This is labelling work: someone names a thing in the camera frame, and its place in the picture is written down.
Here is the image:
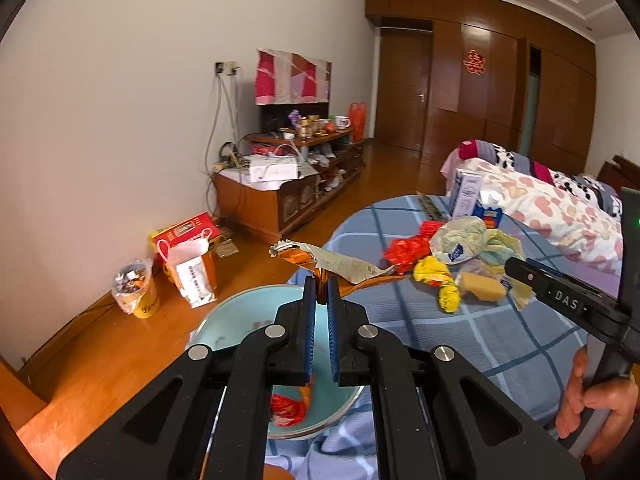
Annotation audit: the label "yellow plastic bag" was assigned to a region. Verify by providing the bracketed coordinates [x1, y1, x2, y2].
[412, 256, 461, 315]

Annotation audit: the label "tall white blue carton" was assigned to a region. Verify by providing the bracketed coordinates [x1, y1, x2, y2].
[448, 169, 483, 220]

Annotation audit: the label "pink heart print quilt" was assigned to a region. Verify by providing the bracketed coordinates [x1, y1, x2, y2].
[440, 157, 626, 276]

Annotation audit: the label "small blue drink carton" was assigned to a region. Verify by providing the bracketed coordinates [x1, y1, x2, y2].
[472, 191, 503, 231]

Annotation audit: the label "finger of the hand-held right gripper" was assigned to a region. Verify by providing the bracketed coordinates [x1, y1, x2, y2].
[505, 257, 552, 298]

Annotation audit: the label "pale yellow wrapper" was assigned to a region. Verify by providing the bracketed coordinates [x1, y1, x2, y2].
[500, 277, 537, 311]

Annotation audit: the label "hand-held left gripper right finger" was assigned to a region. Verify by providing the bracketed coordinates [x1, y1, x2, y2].
[327, 284, 586, 480]

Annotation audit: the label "red cardboard box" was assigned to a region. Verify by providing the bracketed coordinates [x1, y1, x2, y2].
[147, 212, 223, 261]

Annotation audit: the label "small red wrapper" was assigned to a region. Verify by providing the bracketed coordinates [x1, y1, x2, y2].
[270, 394, 308, 428]

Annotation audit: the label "blue plaid tablecloth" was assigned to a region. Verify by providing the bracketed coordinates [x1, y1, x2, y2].
[265, 194, 626, 480]

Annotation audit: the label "wooden television cabinet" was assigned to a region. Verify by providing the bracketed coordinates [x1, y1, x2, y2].
[214, 127, 371, 242]

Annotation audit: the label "white flat box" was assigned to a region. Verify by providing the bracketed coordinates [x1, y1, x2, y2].
[241, 156, 301, 184]

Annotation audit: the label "white paper bag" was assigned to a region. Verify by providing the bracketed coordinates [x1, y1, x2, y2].
[157, 237, 218, 309]

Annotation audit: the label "grey metal tool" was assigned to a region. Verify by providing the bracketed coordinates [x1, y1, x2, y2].
[416, 191, 447, 222]

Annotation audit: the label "person's right hand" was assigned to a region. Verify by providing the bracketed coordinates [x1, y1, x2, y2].
[555, 347, 640, 466]

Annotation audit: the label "brown wooden wardrobe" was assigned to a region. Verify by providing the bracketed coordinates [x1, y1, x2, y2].
[365, 0, 598, 176]

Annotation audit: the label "wooden bed headboard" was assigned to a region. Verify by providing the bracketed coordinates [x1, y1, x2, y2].
[597, 155, 640, 197]

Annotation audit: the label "red paper decoration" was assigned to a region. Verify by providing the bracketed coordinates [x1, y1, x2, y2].
[463, 50, 487, 76]

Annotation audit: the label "light blue basin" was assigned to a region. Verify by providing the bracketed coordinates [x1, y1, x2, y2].
[192, 284, 366, 441]

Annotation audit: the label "hanging wall cables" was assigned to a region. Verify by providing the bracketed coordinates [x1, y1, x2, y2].
[205, 72, 241, 221]

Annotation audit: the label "yellow sponge block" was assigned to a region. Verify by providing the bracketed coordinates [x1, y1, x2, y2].
[460, 272, 507, 302]

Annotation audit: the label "pale green crumpled wrapper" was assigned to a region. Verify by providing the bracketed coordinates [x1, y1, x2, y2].
[481, 229, 525, 267]

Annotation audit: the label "white printed plastic bag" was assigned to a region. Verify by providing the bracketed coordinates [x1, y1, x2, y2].
[430, 216, 490, 265]

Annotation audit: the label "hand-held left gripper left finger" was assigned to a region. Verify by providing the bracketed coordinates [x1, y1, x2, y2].
[56, 275, 321, 480]

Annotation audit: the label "pink white cover cloth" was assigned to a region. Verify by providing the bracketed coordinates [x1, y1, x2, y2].
[255, 49, 333, 107]

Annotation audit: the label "colourful patterned quilt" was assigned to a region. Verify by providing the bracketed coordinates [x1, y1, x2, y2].
[457, 139, 623, 221]

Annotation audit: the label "orange snack wrapper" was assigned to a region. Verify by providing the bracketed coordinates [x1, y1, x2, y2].
[270, 240, 403, 411]

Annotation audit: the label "brown wooden door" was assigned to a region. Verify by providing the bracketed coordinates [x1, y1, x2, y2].
[372, 27, 433, 153]

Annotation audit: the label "black television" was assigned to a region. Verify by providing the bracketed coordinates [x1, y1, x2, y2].
[260, 102, 331, 133]

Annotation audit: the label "yellow bucket with liner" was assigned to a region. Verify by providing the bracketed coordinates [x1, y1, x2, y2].
[111, 259, 160, 320]

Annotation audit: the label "red plastic bag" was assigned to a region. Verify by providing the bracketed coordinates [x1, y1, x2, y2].
[382, 220, 448, 277]

